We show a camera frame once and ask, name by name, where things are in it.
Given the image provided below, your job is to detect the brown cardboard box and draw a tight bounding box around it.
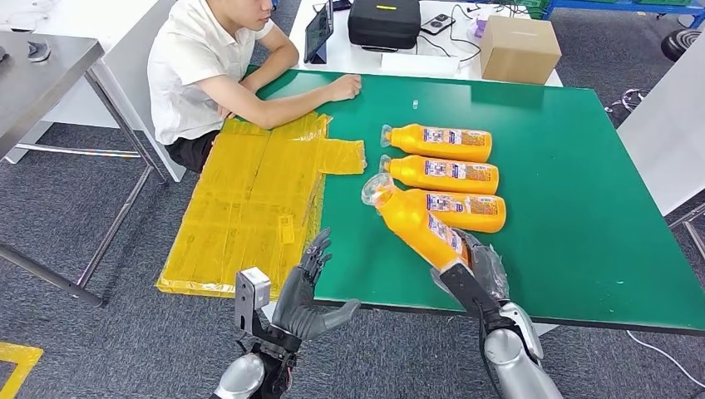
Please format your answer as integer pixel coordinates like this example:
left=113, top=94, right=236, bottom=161
left=479, top=14, right=563, bottom=86

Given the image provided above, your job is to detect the white cable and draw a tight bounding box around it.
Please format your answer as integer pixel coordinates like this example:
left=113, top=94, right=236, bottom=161
left=626, top=329, right=705, bottom=389

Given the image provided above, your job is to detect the coiled wire bundle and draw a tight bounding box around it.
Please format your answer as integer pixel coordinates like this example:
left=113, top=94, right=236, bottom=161
left=603, top=86, right=652, bottom=115

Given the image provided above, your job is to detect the white board panel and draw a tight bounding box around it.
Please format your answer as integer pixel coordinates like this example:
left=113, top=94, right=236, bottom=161
left=616, top=32, right=705, bottom=217

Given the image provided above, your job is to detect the yellow floor tape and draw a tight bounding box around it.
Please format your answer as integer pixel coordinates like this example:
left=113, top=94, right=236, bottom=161
left=0, top=341, right=44, bottom=399

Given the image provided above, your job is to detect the black tablet on stand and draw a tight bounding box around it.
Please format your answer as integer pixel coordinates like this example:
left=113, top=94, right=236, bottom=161
left=303, top=0, right=335, bottom=65

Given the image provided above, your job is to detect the small grey metal object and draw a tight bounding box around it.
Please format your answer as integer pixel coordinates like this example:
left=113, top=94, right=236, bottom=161
left=26, top=39, right=52, bottom=62

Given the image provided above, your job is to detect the person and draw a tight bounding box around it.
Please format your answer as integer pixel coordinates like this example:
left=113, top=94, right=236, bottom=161
left=147, top=0, right=363, bottom=173

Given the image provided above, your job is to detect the green plastic crate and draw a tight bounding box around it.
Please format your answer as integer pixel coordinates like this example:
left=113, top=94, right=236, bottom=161
left=512, top=0, right=552, bottom=18

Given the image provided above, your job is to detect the black cable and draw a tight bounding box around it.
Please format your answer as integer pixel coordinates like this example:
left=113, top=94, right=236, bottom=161
left=416, top=2, right=483, bottom=62

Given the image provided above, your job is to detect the grey metal frame leg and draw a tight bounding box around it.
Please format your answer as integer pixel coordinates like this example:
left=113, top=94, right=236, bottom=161
left=668, top=200, right=705, bottom=261

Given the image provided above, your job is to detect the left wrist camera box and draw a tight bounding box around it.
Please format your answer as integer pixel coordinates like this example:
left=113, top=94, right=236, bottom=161
left=234, top=267, right=273, bottom=335

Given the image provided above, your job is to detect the person's right hand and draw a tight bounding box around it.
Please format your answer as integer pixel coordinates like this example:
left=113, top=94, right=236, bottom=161
left=328, top=73, right=363, bottom=104

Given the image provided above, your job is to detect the stainless steel table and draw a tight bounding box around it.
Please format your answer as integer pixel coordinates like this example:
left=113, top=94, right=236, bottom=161
left=0, top=30, right=169, bottom=308

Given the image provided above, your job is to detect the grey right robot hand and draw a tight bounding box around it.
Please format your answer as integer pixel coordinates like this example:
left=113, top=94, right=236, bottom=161
left=456, top=228, right=511, bottom=304

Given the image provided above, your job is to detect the blue metal shelving rack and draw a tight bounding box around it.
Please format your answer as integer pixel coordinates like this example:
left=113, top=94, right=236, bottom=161
left=542, top=0, right=705, bottom=15

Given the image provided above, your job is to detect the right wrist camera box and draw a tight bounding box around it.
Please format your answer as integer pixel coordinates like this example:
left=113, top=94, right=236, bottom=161
left=437, top=261, right=502, bottom=321

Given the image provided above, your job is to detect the yellow taped cardboard sheet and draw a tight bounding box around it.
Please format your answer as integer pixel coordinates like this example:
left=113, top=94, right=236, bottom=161
left=155, top=112, right=367, bottom=299

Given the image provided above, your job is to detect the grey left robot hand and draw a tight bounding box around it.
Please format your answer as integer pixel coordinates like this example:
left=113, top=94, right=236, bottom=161
left=270, top=228, right=362, bottom=342

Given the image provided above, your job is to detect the black carrying case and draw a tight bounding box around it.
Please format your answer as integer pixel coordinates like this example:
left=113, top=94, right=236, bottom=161
left=347, top=0, right=422, bottom=52

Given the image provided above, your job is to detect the orange detergent bottle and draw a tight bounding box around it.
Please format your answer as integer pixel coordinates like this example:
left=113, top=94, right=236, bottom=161
left=402, top=188, right=507, bottom=234
left=380, top=123, right=493, bottom=164
left=378, top=155, right=500, bottom=195
left=362, top=173, right=472, bottom=272

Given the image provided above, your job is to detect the black round stool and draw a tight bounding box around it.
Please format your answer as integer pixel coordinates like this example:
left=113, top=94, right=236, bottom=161
left=660, top=28, right=705, bottom=62

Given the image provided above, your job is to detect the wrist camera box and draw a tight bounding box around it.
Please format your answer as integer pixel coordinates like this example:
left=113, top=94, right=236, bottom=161
left=437, top=261, right=502, bottom=321
left=234, top=267, right=273, bottom=335

